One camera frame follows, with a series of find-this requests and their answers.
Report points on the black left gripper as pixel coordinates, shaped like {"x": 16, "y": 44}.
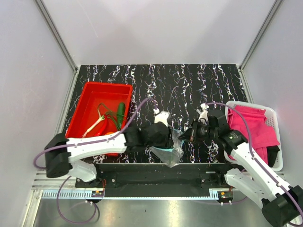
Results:
{"x": 167, "y": 142}

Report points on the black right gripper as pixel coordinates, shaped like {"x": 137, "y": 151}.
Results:
{"x": 191, "y": 134}

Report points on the fake green onion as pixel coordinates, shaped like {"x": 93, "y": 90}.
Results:
{"x": 109, "y": 115}

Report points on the green fake vegetable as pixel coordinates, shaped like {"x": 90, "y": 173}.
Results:
{"x": 120, "y": 115}

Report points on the red fake pepper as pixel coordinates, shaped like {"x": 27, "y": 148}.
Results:
{"x": 102, "y": 129}

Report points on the clear zip top bag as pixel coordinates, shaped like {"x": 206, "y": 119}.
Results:
{"x": 170, "y": 157}

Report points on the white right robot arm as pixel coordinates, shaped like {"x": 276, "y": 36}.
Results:
{"x": 280, "y": 203}

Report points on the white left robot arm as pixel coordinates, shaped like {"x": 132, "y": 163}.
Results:
{"x": 64, "y": 156}

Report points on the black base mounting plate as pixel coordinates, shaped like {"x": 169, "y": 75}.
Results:
{"x": 157, "y": 180}

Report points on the pink cloth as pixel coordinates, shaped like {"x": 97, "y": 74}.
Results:
{"x": 264, "y": 140}

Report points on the red plastic bin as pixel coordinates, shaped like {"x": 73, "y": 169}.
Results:
{"x": 101, "y": 110}

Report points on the white plastic basket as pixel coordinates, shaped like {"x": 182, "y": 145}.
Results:
{"x": 271, "y": 121}

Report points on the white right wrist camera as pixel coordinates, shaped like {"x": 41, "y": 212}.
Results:
{"x": 203, "y": 113}

